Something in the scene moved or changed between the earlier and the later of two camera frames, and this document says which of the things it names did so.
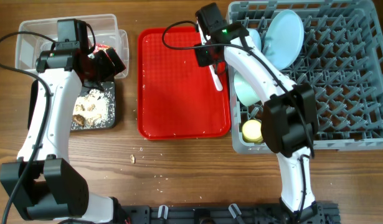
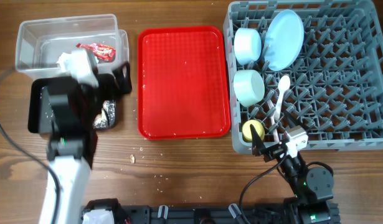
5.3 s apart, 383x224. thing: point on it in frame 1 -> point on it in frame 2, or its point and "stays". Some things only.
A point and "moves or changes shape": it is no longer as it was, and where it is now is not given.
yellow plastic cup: (251, 131) stays
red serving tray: (176, 99) stays
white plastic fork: (216, 79) moves or changes shape
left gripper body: (103, 68) -> (107, 88)
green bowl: (247, 93) stays
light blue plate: (284, 39) stays
